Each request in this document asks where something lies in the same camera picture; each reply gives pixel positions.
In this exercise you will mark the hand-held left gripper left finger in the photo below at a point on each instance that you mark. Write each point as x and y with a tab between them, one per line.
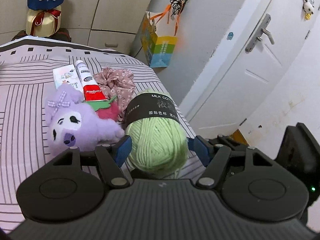
123	150

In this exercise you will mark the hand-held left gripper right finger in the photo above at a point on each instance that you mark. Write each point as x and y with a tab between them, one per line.
200	150

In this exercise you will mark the green yarn ball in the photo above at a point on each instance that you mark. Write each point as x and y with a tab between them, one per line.
155	140

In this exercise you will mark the red plush flower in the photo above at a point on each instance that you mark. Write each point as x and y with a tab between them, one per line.
108	112

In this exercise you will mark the purple plush toy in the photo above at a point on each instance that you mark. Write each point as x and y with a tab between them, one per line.
82	130

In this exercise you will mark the pink floral scrunchie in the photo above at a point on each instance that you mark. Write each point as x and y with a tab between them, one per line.
117	82

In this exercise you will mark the white red toothpaste tube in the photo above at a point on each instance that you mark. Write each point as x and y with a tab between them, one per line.
86	80

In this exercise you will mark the small white tissue pack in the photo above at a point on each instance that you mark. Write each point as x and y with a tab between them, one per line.
65	77

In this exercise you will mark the white door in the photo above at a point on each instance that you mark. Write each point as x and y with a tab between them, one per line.
255	75

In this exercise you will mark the colourful paper gift bag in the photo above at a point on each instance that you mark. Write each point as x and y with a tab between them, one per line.
160	50

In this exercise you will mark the striped bed sheet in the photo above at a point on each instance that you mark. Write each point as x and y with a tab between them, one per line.
25	105

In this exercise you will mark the blue round sticker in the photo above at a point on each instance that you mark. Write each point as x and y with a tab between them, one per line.
230	35

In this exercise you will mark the dark stool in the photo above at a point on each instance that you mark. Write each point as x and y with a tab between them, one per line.
63	33

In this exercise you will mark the small duck plush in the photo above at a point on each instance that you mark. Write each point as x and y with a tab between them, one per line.
308	7

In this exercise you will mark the beige wardrobe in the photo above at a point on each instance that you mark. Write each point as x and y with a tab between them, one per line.
112	5

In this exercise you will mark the blue wrapped flower bouquet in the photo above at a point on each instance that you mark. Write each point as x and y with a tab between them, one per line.
46	0

